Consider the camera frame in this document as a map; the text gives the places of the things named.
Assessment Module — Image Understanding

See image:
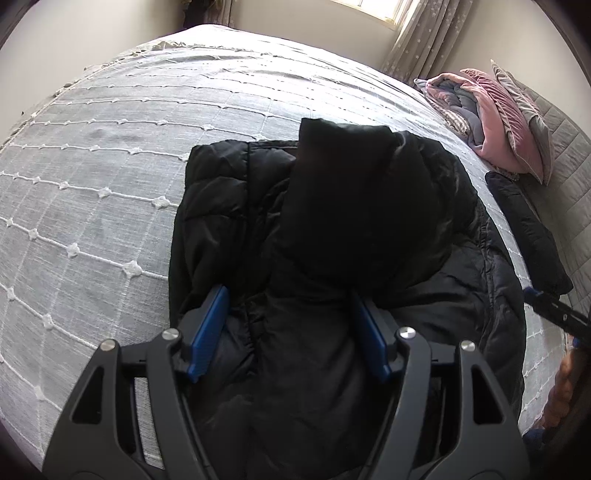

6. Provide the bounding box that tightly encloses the grey quilted cover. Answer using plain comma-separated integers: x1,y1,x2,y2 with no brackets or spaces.
505,76,591,324

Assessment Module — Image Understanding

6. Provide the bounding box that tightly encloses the bed with white checked bedspread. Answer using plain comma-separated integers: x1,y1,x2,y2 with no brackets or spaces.
0,23,573,467

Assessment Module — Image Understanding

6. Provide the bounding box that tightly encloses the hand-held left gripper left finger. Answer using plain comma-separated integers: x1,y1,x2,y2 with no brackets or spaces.
44,284,241,480

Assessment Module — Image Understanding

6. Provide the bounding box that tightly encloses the pink and grey blanket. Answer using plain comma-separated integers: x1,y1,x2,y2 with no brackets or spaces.
412,71,520,182

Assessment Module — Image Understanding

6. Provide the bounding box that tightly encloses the grey pillow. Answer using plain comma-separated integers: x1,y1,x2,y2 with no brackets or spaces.
489,59,555,186

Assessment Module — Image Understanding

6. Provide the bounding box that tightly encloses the pink velvet pillow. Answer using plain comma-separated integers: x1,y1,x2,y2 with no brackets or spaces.
461,68,546,182

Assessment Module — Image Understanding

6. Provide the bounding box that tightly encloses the window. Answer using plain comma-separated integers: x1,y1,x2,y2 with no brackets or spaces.
330,0,413,26

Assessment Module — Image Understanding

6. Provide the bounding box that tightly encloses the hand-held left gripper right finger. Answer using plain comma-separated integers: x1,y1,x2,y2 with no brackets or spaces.
351,290,530,480

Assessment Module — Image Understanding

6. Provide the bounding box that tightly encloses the grey patterned curtain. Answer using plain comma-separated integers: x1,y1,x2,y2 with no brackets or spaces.
380,0,468,85

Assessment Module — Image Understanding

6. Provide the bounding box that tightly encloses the black puffer jacket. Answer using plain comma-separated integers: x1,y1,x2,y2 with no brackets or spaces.
168,117,574,480

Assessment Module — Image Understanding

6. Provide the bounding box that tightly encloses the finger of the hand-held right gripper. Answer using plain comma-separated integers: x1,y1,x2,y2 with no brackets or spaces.
523,286,591,340

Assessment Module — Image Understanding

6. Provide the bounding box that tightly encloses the person's right hand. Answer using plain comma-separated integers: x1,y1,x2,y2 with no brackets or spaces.
540,346,580,430

